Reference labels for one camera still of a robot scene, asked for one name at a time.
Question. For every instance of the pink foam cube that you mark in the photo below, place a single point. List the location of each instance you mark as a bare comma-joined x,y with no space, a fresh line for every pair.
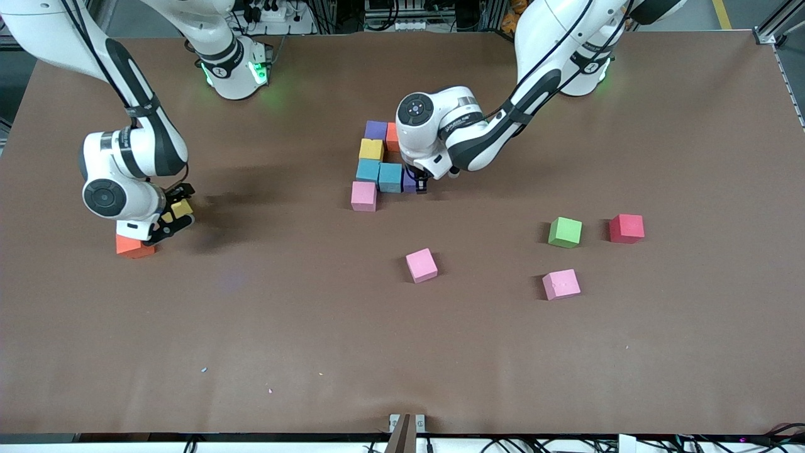
363,195
561,284
421,265

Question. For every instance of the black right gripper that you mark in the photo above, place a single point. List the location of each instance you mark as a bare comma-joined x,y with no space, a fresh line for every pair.
174,194

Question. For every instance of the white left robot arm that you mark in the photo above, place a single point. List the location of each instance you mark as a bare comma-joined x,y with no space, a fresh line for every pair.
465,132

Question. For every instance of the red foam cube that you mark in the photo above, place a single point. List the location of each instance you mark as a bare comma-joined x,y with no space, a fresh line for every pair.
626,228

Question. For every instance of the white power strip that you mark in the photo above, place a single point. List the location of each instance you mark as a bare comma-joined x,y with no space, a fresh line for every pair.
277,16

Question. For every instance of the bag of orange items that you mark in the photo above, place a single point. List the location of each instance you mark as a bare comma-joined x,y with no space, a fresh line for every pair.
510,19

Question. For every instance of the white plug box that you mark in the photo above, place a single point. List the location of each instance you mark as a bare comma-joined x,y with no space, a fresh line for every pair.
627,445

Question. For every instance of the metal clamp bracket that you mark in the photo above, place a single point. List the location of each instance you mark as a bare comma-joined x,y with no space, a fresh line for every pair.
396,423

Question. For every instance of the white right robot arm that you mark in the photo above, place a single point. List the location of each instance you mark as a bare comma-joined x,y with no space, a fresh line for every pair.
126,157

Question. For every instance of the aluminium frame strut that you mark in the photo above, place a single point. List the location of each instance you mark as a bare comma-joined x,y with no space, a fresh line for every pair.
766,36

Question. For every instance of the purple foam cube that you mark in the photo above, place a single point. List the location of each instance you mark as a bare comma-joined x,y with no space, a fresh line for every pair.
408,183
376,130

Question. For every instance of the yellow foam cube with notch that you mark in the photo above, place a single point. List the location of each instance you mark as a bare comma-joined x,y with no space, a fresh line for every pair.
371,150

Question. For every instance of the grey equipment rack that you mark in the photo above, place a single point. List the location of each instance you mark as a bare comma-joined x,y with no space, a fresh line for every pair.
409,24

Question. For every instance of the green foam cube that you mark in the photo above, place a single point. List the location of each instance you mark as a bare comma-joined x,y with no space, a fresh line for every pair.
565,232

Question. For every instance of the orange foam cube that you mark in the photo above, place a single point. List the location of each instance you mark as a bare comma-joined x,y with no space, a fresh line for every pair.
133,248
391,137

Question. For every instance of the blue foam cube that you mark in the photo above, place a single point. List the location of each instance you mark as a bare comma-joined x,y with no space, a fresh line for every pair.
368,170
390,178

